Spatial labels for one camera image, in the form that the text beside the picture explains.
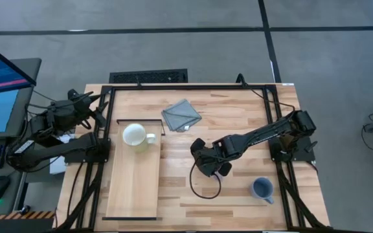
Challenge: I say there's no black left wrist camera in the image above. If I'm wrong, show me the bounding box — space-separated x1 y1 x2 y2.
91 113 108 129

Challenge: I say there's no black aluminium table frame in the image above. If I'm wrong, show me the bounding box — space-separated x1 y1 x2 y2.
53 83 333 233

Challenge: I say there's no grey folded cloth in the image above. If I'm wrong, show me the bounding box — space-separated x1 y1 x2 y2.
161 98 203 133

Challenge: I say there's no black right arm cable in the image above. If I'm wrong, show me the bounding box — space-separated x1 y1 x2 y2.
236 73 297 113

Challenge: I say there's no pale green mug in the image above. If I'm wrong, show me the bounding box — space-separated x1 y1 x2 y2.
122 122 157 153

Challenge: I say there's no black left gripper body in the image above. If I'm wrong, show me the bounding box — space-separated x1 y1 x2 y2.
73 93 95 120

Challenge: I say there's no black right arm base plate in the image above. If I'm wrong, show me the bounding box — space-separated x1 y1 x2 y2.
268 135 317 162

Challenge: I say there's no black floor vent grille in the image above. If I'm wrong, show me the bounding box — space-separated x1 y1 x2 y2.
109 69 188 84

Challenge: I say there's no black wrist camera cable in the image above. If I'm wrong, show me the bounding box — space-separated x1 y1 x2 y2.
188 160 222 200

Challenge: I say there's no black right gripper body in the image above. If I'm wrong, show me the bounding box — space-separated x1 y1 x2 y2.
199 151 227 179

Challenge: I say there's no light wooden tray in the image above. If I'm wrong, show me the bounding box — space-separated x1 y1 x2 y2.
102 118 167 223

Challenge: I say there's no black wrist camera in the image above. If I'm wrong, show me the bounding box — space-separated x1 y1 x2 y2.
91 113 108 129
219 161 233 177

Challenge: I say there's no grey desk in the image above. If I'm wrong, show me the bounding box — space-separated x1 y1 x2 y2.
0 135 34 217

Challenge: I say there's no blue-grey mug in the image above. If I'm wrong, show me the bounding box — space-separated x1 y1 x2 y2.
249 177 275 205

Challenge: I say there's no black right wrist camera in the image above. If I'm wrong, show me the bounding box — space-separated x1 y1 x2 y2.
219 161 233 177

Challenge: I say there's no white box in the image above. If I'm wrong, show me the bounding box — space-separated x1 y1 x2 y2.
49 134 74 175

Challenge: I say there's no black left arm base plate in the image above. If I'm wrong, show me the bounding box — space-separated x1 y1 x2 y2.
63 138 111 164

